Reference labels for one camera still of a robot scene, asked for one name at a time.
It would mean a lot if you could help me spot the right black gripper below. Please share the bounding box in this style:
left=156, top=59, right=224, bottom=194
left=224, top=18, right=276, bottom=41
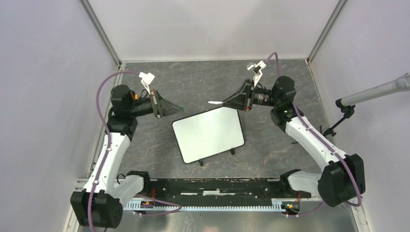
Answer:
left=221, top=79, right=279, bottom=112

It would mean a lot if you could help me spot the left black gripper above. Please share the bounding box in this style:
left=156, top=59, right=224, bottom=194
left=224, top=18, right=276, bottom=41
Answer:
left=128, top=89, right=183, bottom=118

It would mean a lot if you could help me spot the small whiteboard with stand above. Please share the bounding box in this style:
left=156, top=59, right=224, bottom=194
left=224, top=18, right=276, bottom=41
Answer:
left=171, top=107, right=245, bottom=164

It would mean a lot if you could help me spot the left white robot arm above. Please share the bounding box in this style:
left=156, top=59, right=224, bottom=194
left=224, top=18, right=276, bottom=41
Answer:
left=70, top=85, right=183, bottom=229

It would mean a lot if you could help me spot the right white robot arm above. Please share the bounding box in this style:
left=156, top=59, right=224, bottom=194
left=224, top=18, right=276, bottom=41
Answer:
left=222, top=76, right=366, bottom=207

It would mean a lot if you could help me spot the black microphone stand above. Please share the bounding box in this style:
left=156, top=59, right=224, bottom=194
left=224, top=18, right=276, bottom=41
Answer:
left=322, top=105, right=356, bottom=137

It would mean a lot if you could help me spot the grey microphone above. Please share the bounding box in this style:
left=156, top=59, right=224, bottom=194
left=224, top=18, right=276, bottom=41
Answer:
left=335, top=73, right=410, bottom=108

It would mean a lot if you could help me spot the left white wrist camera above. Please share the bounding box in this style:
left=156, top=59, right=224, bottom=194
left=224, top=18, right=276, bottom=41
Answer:
left=138, top=72, right=155, bottom=95

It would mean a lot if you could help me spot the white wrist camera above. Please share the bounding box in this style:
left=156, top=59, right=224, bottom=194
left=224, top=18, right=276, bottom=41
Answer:
left=138, top=72, right=155, bottom=95
left=247, top=60, right=266, bottom=86

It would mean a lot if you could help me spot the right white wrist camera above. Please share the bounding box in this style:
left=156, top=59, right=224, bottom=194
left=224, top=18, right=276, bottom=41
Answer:
left=247, top=60, right=266, bottom=86

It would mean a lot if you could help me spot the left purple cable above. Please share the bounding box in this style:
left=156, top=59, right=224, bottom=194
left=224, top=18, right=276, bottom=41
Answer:
left=87, top=71, right=183, bottom=232

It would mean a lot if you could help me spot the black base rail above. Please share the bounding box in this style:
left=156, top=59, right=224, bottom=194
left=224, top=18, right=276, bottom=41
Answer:
left=140, top=178, right=312, bottom=207

